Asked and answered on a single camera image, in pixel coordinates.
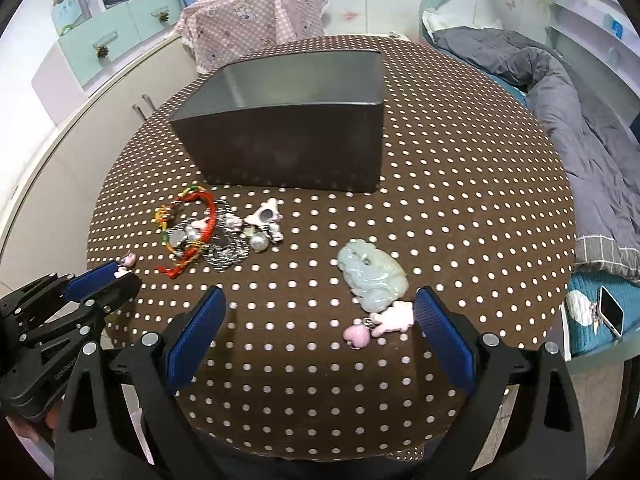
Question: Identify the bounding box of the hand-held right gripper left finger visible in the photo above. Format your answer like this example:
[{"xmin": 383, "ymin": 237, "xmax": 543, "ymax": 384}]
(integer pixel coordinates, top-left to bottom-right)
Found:
[{"xmin": 55, "ymin": 285, "xmax": 230, "ymax": 480}]

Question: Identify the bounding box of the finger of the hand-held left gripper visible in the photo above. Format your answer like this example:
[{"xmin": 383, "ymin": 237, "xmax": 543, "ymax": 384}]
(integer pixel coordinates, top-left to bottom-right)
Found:
[
  {"xmin": 19, "ymin": 272, "xmax": 142, "ymax": 362},
  {"xmin": 0, "ymin": 260, "xmax": 120, "ymax": 321}
]

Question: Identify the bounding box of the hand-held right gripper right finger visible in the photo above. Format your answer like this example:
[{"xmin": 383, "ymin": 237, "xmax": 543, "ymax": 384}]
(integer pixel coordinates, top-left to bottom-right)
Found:
[{"xmin": 414, "ymin": 285, "xmax": 587, "ymax": 480}]

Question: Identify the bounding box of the silver chain necklace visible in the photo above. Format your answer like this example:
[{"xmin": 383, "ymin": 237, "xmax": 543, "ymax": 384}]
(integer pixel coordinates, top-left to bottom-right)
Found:
[{"xmin": 200, "ymin": 200, "xmax": 251, "ymax": 273}]

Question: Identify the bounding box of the pale green jade pendant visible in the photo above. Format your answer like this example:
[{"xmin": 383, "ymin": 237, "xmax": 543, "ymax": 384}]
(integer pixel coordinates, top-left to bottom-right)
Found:
[{"xmin": 336, "ymin": 240, "xmax": 410, "ymax": 312}]

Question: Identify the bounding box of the red braided cord bracelet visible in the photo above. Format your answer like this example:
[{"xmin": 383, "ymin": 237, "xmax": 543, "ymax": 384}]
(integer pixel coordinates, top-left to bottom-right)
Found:
[{"xmin": 156, "ymin": 186, "xmax": 218, "ymax": 281}]

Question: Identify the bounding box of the white triangular charm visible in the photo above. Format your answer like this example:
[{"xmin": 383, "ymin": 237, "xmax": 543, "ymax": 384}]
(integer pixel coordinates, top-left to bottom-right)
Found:
[{"xmin": 244, "ymin": 199, "xmax": 283, "ymax": 227}]

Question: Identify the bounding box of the grey metal tin box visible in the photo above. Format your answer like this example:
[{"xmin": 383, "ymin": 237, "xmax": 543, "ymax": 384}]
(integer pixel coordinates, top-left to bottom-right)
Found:
[{"xmin": 168, "ymin": 50, "xmax": 386, "ymax": 193}]

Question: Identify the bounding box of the person's left hand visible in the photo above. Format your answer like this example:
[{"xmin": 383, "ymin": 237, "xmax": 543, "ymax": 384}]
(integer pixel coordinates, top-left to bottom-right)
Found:
[{"xmin": 7, "ymin": 402, "xmax": 61, "ymax": 448}]

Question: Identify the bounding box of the white low cabinet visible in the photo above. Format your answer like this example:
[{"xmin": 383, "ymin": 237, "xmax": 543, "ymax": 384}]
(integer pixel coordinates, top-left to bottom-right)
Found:
[{"xmin": 0, "ymin": 35, "xmax": 201, "ymax": 271}]

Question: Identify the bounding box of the teal printed bed sheet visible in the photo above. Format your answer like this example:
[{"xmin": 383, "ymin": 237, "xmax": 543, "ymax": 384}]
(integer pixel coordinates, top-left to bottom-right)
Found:
[{"xmin": 487, "ymin": 72, "xmax": 640, "ymax": 358}]

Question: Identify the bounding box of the smartphone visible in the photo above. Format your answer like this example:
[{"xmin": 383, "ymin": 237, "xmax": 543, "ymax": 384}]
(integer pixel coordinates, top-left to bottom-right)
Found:
[{"xmin": 597, "ymin": 285, "xmax": 626, "ymax": 337}]

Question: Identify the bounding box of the grey quilt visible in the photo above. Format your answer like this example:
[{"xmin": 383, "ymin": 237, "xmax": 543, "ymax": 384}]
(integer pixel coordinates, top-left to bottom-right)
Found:
[{"xmin": 431, "ymin": 27, "xmax": 640, "ymax": 281}]

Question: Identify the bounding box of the teal drawer unit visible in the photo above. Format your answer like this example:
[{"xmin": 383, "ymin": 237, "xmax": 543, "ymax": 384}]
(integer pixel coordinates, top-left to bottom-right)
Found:
[{"xmin": 32, "ymin": 0, "xmax": 183, "ymax": 91}]

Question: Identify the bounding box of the pink checkered bear cloth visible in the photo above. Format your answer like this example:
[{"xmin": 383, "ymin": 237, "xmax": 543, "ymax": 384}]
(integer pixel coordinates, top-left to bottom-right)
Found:
[{"xmin": 177, "ymin": 0, "xmax": 331, "ymax": 75}]

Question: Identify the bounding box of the pink foot and heart keychain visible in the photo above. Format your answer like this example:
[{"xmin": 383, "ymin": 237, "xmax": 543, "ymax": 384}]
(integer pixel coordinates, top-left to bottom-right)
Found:
[{"xmin": 343, "ymin": 301, "xmax": 416, "ymax": 350}]

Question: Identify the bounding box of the multicoloured cord bracelet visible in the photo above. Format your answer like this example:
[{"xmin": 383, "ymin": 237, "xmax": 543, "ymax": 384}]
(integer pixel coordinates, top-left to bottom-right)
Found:
[{"xmin": 152, "ymin": 202, "xmax": 177, "ymax": 246}]

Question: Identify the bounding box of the white wall shelf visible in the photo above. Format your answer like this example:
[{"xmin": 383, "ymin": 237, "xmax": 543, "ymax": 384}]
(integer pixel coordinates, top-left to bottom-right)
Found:
[{"xmin": 545, "ymin": 0, "xmax": 640, "ymax": 91}]

